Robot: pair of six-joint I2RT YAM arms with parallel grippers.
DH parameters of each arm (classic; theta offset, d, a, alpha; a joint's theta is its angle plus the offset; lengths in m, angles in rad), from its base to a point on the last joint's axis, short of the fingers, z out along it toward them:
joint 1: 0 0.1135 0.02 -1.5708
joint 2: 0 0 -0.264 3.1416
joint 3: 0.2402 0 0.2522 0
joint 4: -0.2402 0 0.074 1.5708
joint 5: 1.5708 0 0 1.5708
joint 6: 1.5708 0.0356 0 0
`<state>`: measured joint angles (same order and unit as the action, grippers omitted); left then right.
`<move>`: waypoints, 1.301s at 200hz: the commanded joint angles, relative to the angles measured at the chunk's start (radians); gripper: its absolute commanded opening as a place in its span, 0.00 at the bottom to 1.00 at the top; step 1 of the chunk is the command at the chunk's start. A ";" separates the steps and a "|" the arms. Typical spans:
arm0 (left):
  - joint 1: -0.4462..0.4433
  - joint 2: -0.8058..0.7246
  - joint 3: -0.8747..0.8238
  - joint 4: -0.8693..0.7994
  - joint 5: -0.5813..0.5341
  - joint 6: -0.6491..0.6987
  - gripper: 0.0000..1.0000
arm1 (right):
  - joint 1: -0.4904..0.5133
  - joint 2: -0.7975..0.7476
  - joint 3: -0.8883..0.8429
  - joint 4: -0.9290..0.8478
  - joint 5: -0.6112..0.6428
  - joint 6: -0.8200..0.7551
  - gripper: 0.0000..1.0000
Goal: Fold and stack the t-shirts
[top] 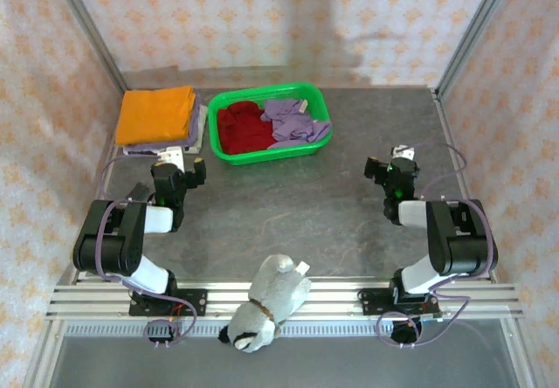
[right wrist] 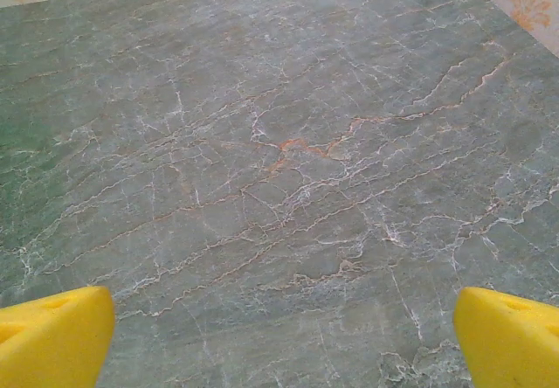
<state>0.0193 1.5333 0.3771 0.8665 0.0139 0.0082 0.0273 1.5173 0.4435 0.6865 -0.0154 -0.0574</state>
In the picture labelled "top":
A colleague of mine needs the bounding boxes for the green plastic basket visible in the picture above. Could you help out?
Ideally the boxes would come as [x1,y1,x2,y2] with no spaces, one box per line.
[207,81,335,167]

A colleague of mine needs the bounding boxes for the purple t-shirt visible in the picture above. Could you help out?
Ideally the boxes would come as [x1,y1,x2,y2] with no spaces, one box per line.
[260,98,333,149]

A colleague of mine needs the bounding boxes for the stack of folded clothes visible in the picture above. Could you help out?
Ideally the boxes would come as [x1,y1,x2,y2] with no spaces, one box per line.
[121,94,209,156]

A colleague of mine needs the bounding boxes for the white folded t-shirt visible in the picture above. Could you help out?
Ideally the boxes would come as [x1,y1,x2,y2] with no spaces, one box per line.
[156,103,209,157]

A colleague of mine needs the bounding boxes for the orange folded t-shirt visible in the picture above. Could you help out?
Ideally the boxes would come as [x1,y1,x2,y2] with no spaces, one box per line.
[114,85,197,147]

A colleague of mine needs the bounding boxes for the red t-shirt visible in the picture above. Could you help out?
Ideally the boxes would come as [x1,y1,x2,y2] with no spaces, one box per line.
[217,101,280,156]

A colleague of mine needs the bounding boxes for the grey plush toy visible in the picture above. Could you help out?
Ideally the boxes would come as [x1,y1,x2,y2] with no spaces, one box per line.
[217,253,313,354]

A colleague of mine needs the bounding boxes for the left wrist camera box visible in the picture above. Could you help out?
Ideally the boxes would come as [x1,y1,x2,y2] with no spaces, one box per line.
[157,148,184,170]

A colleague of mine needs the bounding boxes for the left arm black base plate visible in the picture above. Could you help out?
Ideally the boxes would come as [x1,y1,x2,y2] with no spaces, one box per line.
[128,288,208,318]

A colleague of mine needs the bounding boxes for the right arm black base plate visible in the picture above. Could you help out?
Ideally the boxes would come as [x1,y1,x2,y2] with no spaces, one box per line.
[357,287,443,318]

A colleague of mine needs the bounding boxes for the aluminium mounting rail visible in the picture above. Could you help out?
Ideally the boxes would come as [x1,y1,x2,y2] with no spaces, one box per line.
[43,278,524,321]

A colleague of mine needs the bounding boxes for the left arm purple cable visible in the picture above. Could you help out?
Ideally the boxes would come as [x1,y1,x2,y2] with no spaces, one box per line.
[93,154,197,349]

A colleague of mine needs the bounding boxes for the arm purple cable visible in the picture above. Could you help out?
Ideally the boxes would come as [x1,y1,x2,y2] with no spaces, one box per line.
[376,141,499,349]
[93,154,197,349]

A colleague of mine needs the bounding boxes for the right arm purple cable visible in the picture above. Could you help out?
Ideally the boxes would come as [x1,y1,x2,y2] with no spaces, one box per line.
[376,141,499,349]

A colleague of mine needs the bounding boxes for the slotted grey cable duct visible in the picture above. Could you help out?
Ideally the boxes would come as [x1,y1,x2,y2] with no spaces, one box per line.
[65,322,503,337]

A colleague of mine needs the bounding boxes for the aluminium frame post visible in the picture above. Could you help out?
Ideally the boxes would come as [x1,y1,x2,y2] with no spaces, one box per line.
[435,0,521,97]
[45,0,131,93]

